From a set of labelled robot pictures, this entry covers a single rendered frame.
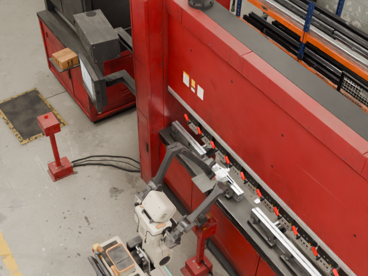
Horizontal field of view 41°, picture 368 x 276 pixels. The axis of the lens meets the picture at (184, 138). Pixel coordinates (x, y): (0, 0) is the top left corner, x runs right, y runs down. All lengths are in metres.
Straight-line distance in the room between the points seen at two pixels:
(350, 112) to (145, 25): 1.79
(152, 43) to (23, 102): 2.95
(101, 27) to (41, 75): 2.96
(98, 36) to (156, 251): 1.78
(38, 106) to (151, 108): 2.37
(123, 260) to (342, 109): 1.96
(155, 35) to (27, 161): 2.51
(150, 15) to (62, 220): 2.39
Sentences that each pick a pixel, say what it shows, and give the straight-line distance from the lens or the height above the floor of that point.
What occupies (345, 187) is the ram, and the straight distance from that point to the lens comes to 3.03.
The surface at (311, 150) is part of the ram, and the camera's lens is 3.11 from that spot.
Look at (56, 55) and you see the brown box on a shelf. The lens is 5.48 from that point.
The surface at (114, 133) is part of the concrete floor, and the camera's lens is 6.05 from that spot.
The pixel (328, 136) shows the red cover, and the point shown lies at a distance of 2.92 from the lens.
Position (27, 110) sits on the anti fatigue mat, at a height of 0.01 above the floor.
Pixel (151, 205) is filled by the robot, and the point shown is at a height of 1.34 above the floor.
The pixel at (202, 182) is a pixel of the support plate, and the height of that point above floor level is 1.00.
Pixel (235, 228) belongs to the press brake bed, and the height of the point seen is 0.77.
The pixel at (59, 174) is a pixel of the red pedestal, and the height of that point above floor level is 0.06.
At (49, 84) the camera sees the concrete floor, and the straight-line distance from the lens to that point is 6.91.
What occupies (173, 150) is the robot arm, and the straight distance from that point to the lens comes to 3.61.
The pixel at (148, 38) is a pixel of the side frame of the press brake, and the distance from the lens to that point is 4.07.
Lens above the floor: 4.18
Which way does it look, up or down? 45 degrees down
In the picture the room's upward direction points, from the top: 2 degrees clockwise
